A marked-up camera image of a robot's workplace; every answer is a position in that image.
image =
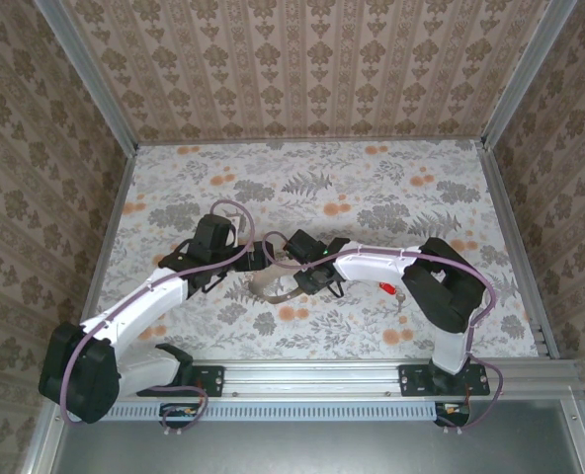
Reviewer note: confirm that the floral patterned table cover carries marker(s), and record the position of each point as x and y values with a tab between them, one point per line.
322	316

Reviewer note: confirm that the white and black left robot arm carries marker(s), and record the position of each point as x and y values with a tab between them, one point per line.
144	306

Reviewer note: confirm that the aluminium side rail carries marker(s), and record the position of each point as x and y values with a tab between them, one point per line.
492	173
108	232

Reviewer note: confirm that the aluminium mounting rail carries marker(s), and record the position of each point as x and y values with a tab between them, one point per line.
312	377

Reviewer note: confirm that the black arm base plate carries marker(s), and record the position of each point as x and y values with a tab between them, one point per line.
411	380
213	380

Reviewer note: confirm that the thin aluminium back rail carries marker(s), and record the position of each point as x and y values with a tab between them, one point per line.
164	142

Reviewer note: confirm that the grey metal sheet panel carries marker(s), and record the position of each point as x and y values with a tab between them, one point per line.
312	449

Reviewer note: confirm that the silver key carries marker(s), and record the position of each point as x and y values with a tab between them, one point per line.
399	298

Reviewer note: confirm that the aluminium frame post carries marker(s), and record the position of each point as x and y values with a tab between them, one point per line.
89	74
525	74

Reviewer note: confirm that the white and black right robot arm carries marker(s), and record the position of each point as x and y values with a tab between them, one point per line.
371	261

